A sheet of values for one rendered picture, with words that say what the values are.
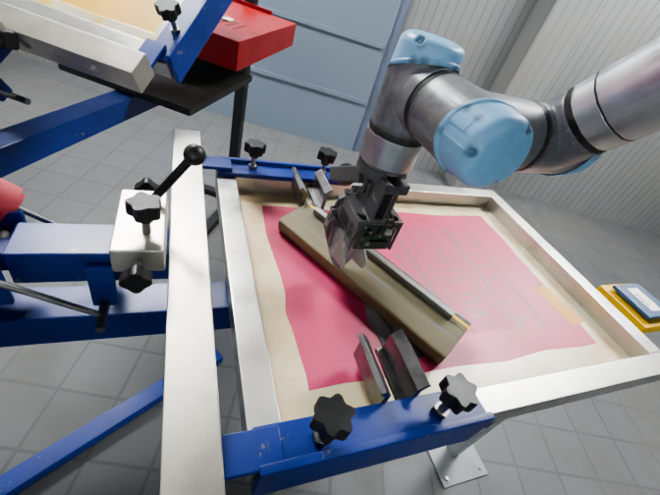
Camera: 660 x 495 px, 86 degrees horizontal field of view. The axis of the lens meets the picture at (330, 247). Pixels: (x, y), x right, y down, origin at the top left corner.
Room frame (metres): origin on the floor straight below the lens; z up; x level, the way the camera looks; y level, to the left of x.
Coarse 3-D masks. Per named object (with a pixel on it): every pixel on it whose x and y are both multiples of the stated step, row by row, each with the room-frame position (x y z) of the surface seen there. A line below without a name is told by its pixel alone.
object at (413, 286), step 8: (320, 216) 0.57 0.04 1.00; (368, 256) 0.51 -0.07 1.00; (376, 256) 0.50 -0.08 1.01; (384, 264) 0.49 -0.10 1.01; (392, 264) 0.49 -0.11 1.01; (392, 272) 0.48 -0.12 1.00; (400, 272) 0.48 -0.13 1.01; (400, 280) 0.47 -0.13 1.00; (408, 280) 0.47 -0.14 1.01; (416, 288) 0.46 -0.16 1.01; (424, 296) 0.45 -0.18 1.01; (432, 296) 0.45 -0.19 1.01; (432, 304) 0.44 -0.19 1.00; (440, 304) 0.44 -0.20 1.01; (440, 312) 0.43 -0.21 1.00; (448, 312) 0.43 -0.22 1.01
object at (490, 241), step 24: (264, 216) 0.57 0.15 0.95; (408, 216) 0.77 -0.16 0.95; (432, 216) 0.81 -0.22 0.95; (456, 216) 0.86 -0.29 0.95; (480, 216) 0.90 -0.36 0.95; (288, 240) 0.53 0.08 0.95; (480, 240) 0.78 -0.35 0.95; (288, 264) 0.46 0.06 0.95; (312, 264) 0.49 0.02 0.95; (504, 264) 0.71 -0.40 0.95
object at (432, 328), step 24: (288, 216) 0.56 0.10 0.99; (312, 216) 0.57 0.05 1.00; (312, 240) 0.51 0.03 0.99; (360, 288) 0.44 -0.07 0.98; (384, 288) 0.45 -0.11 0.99; (408, 288) 0.46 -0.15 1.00; (384, 312) 0.41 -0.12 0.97; (408, 312) 0.42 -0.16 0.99; (432, 312) 0.43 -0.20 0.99; (408, 336) 0.39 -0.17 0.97; (432, 336) 0.39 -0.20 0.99; (456, 336) 0.40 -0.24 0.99
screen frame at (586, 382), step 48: (288, 192) 0.68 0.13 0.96; (336, 192) 0.74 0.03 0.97; (432, 192) 0.87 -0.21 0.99; (480, 192) 0.97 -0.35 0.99; (240, 240) 0.44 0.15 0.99; (528, 240) 0.82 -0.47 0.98; (240, 288) 0.35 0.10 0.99; (576, 288) 0.68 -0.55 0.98; (240, 336) 0.27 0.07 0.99; (624, 336) 0.57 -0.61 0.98; (240, 384) 0.21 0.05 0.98; (528, 384) 0.36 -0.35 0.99; (576, 384) 0.39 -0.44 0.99; (624, 384) 0.43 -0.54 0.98
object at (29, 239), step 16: (32, 224) 0.29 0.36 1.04; (48, 224) 0.29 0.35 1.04; (64, 224) 0.30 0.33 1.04; (80, 224) 0.31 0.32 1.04; (96, 224) 0.32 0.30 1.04; (16, 240) 0.26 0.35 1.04; (32, 240) 0.26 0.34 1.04; (48, 240) 0.27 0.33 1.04; (64, 240) 0.28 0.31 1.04; (80, 240) 0.29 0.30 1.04; (96, 240) 0.30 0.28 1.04; (16, 256) 0.24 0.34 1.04; (32, 256) 0.24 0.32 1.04; (48, 256) 0.25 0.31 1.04; (64, 256) 0.26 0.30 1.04; (80, 256) 0.27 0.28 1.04; (96, 256) 0.28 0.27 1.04; (16, 272) 0.23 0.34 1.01; (32, 272) 0.24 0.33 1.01; (48, 272) 0.25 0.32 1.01; (64, 272) 0.26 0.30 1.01; (80, 272) 0.27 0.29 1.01; (160, 272) 0.31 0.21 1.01
